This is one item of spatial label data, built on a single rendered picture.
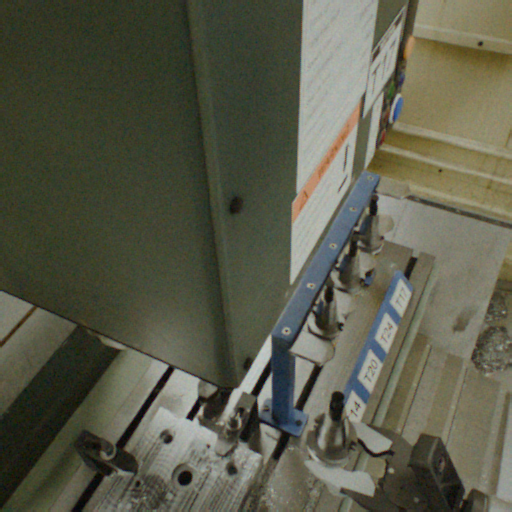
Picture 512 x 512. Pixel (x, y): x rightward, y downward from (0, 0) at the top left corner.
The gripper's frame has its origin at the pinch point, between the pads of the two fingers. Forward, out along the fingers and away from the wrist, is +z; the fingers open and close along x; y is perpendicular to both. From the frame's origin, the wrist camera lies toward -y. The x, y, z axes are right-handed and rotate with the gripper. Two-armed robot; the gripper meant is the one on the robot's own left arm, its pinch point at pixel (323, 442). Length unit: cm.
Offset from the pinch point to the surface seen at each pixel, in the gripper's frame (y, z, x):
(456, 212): 46, -4, 100
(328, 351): 10.7, 6.1, 19.5
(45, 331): 35, 69, 11
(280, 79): -54, 6, -3
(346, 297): 10.6, 7.3, 31.4
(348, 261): 4.2, 8.7, 34.2
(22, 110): -53, 19, -12
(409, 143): 28, 13, 101
